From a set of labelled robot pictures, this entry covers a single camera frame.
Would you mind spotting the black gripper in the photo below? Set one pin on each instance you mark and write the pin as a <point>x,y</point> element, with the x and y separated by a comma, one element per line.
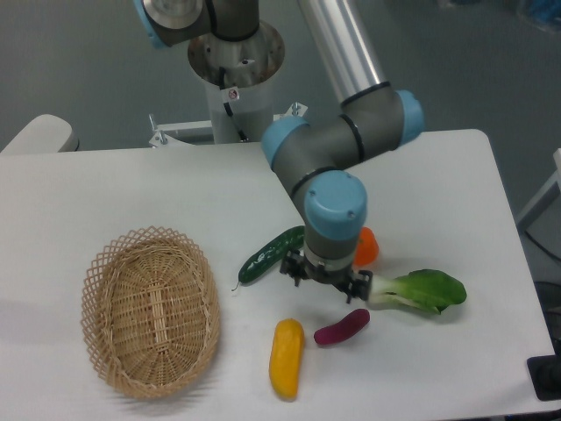
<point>354,284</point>

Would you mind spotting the green cucumber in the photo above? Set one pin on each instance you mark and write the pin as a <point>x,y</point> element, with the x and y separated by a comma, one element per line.
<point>268,255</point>

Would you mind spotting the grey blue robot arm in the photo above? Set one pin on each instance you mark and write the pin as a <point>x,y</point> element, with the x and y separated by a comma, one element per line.
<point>312,162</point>

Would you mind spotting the orange tangerine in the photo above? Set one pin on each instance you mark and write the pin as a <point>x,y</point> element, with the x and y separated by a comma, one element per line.
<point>367,250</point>

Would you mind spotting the purple sweet potato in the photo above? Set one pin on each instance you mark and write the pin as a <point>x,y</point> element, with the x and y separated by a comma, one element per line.
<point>344,329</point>

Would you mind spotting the yellow squash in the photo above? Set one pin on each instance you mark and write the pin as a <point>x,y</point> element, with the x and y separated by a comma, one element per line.
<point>286,358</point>

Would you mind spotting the green bok choy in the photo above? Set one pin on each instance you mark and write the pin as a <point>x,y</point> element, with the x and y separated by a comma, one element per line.
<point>429,290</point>

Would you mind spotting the woven wicker basket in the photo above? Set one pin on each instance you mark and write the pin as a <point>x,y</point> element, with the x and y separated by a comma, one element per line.
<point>150,313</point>

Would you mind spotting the black device at table edge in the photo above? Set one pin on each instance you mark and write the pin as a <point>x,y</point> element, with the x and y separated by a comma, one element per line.
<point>545,376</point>

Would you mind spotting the white chair armrest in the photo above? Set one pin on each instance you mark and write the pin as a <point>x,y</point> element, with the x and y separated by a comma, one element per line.
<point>44,134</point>

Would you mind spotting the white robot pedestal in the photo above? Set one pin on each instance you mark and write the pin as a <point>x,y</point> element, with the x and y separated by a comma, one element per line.
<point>238,78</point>

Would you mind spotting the white frame at right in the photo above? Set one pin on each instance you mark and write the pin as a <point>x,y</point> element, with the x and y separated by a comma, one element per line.
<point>542,199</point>

